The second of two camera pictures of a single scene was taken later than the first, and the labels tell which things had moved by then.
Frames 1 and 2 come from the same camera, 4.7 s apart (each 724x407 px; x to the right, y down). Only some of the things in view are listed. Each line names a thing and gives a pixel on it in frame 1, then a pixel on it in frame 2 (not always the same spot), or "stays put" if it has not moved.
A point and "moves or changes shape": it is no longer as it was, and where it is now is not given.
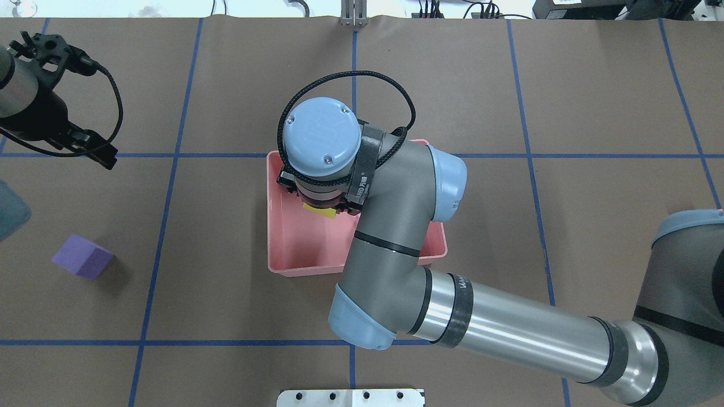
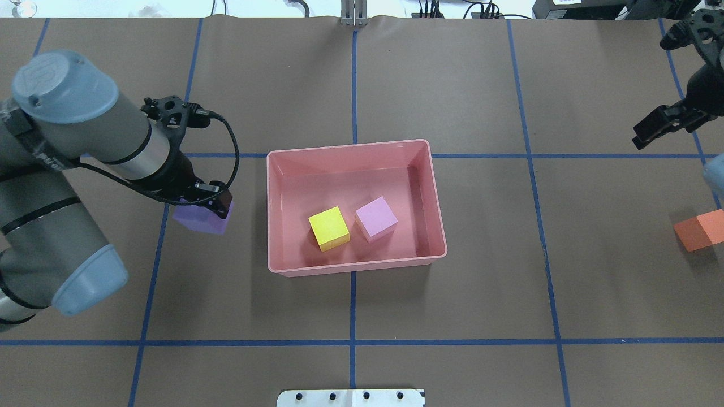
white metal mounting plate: [350, 398] stays put
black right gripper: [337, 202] -> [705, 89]
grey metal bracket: [353, 13] stays put
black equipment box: [603, 9] stays put
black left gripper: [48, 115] -> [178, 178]
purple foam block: [82, 257] moves or changes shape
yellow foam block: [328, 212] -> [330, 228]
